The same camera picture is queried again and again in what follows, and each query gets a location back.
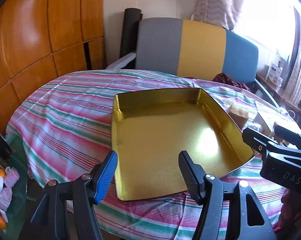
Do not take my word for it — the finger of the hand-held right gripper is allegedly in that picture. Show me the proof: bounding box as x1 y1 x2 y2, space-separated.
274 125 301 152
242 127 301 172

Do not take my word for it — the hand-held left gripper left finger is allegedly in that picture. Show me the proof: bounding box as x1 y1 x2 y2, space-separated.
23 150 118 240

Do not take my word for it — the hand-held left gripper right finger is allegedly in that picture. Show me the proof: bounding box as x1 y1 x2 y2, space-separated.
178 150 277 240

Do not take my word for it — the tan sponge block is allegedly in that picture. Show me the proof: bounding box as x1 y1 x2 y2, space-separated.
227 103 249 130

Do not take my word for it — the gold tin tray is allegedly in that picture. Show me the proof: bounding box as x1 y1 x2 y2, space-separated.
111 87 255 202

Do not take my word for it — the white box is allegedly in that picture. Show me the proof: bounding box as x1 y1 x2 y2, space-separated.
255 110 283 133

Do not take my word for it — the wooden side desk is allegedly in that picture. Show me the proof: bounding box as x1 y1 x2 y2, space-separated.
255 72 301 110

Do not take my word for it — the white carton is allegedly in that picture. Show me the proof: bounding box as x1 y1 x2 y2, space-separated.
265 60 284 83

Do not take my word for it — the striped tablecloth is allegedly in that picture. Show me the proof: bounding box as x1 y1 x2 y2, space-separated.
6 69 301 240

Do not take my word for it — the dark red cloth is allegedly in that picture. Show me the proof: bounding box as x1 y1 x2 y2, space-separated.
185 73 251 90

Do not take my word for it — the striped curtain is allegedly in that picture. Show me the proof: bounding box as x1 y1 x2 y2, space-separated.
283 5 301 105

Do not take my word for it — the glass side table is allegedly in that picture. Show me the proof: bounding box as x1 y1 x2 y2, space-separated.
0 134 28 240

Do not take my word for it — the pink wrapped roll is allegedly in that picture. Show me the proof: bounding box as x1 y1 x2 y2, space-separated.
0 187 14 210
4 169 19 188

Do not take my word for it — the grey yellow blue armchair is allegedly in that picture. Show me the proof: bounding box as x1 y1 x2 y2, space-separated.
105 17 278 105

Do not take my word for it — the black rolled mat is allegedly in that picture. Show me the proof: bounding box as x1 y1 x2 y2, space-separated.
119 8 142 60

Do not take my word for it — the pink patterned curtain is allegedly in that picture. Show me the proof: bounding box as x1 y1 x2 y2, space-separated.
190 0 246 30

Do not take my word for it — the wooden wardrobe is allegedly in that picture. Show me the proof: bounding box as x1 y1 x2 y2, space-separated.
0 0 106 135

